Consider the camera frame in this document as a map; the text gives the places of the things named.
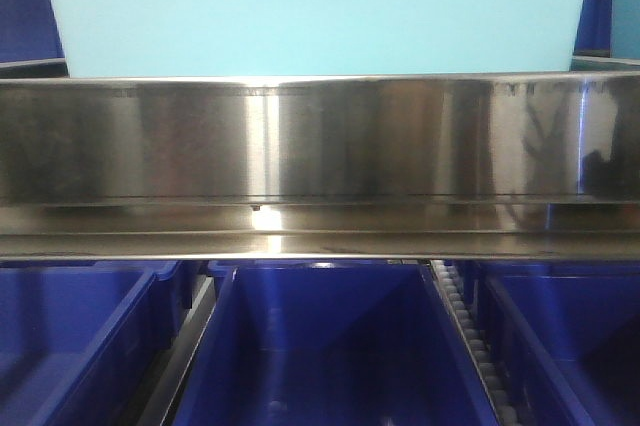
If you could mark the light blue plastic bin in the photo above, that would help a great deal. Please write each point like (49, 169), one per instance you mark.
(133, 38)

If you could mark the dark blue bin centre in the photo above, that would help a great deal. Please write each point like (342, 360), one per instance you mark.
(334, 344)

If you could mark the dark blue bin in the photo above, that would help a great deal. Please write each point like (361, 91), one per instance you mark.
(78, 336)
(594, 29)
(29, 31)
(334, 344)
(563, 336)

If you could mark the white roller conveyor track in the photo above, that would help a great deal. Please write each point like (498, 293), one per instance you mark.
(449, 285)

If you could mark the dark blue bin upper right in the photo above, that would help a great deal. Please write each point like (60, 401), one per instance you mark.
(594, 29)

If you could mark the dark blue bin upper left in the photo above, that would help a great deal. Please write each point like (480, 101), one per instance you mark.
(29, 31)

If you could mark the stainless steel shelf rail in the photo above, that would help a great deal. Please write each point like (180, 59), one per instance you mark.
(534, 166)

